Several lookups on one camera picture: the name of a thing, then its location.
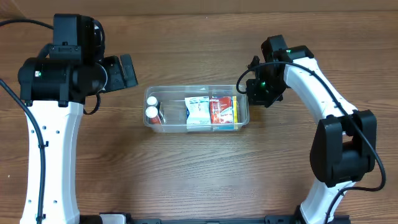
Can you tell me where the dark bottle white cap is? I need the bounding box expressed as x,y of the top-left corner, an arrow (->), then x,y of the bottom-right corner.
146,96 -> 160,110

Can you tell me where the red orange small box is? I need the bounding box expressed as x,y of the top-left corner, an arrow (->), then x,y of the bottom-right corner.
210,96 -> 234,124

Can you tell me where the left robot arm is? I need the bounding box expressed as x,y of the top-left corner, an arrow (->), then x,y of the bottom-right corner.
18,14 -> 138,223

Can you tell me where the white medicine box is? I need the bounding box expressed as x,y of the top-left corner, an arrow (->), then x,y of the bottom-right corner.
185,96 -> 211,132

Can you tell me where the orange tube white cap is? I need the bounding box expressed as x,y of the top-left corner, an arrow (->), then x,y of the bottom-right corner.
146,106 -> 164,125

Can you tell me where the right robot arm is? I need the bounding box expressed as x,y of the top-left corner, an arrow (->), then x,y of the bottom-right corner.
243,35 -> 386,224

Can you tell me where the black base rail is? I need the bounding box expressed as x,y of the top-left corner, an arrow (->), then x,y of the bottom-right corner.
79,212 -> 351,224

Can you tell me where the clear plastic container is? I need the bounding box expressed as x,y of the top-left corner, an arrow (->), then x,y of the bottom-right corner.
143,85 -> 249,133

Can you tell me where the blue yellow VapoDrops box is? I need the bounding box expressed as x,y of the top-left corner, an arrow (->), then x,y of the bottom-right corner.
214,96 -> 238,131

